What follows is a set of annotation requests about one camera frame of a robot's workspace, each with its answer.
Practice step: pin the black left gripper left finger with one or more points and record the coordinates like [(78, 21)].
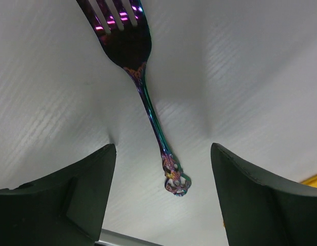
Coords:
[(66, 207)]

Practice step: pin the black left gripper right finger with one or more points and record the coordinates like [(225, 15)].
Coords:
[(262, 208)]

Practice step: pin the yellow Pikachu cloth placemat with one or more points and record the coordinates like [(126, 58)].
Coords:
[(312, 181)]

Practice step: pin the pink metal fork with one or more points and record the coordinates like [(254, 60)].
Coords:
[(129, 47)]

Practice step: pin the aluminium mounting rail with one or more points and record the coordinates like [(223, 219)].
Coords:
[(111, 238)]

